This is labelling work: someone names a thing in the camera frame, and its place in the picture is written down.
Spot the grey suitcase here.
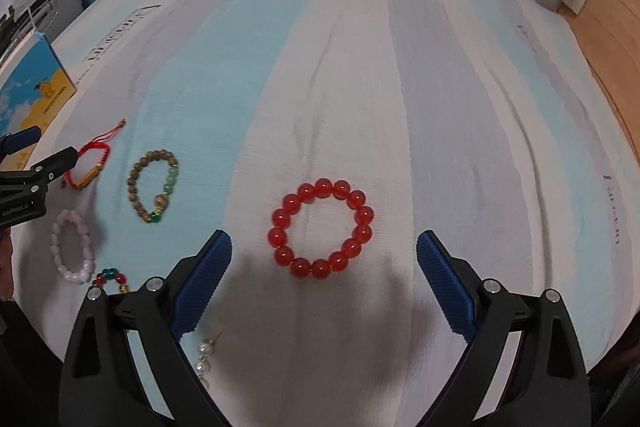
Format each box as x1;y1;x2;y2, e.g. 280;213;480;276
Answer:
35;0;83;38

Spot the red bead bracelet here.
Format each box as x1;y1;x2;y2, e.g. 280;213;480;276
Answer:
268;178;376;280

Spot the blue and yellow cardboard box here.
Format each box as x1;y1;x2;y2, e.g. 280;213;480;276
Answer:
0;31;77;142

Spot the red string bracelet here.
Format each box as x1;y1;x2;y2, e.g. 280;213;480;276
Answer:
61;119;127;190

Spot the pink bead bracelet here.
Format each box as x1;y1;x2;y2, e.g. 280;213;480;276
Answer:
48;209;96;285

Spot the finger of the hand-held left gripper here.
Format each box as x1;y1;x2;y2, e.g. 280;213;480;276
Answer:
0;125;42;158
30;146;81;195

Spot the multicolour bead bracelet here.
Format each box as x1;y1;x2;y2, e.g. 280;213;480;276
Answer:
87;268;132;300

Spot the wooden and green bead bracelet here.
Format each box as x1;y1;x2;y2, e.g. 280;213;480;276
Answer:
127;149;180;225

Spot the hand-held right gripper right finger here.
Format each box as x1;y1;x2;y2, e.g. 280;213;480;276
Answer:
416;229;592;427

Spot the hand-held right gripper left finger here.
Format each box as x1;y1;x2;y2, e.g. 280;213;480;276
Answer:
59;229;233;427

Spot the striped bed sheet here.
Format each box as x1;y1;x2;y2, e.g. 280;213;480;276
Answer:
10;0;632;427

